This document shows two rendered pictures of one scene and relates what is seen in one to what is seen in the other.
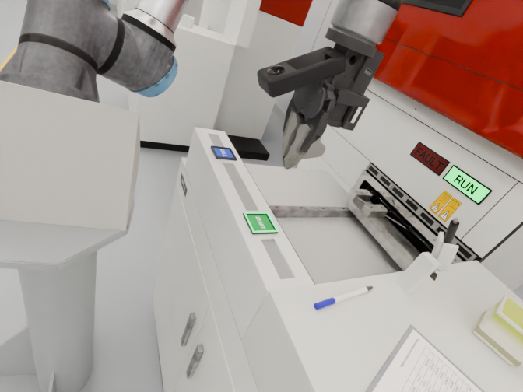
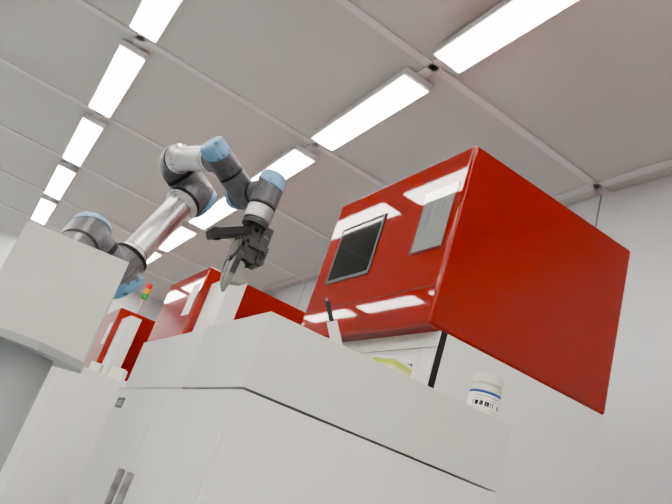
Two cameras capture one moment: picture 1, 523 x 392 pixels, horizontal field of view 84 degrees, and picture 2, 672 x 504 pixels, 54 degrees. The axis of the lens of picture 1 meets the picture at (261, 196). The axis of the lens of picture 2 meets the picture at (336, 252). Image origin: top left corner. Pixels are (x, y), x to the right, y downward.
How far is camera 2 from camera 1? 1.42 m
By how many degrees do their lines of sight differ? 54
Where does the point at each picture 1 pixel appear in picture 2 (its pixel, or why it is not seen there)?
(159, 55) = (136, 265)
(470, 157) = (396, 353)
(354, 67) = (258, 234)
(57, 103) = (83, 250)
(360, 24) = (255, 211)
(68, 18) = (94, 227)
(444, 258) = (335, 337)
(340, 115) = (253, 257)
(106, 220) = (71, 345)
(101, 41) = (105, 244)
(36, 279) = not seen: outside the picture
